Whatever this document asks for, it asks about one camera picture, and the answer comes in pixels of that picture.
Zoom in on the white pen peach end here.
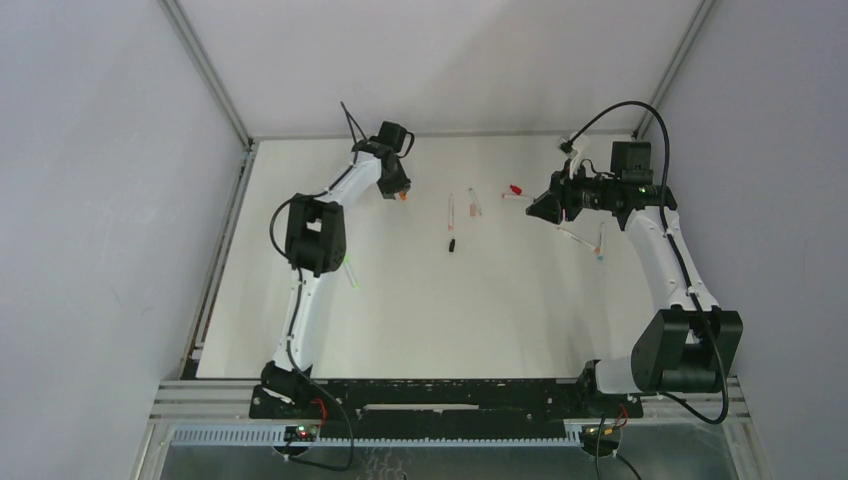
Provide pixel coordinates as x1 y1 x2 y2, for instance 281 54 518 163
557 228 601 255

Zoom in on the white pen green end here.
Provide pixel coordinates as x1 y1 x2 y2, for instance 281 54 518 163
343 256 359 289

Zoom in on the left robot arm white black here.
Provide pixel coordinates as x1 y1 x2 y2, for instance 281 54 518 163
260 121 415 408

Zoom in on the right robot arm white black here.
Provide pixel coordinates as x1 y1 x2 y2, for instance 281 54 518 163
526 136 743 399

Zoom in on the white pen teal tip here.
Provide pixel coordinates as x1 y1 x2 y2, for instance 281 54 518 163
596 223 606 261

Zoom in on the white pen orange tip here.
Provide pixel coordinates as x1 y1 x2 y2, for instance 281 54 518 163
447 193 455 232

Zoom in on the small circuit board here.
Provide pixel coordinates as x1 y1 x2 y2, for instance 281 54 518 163
283 425 320 444

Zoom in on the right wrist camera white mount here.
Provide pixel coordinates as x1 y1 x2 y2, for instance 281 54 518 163
558 134 591 179

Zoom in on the right black camera cable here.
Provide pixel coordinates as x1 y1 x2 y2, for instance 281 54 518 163
560 101 730 426

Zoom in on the aluminium frame profile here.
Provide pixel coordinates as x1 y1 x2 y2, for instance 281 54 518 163
175 139 258 380

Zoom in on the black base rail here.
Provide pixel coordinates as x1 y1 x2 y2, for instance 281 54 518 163
248 378 644 442

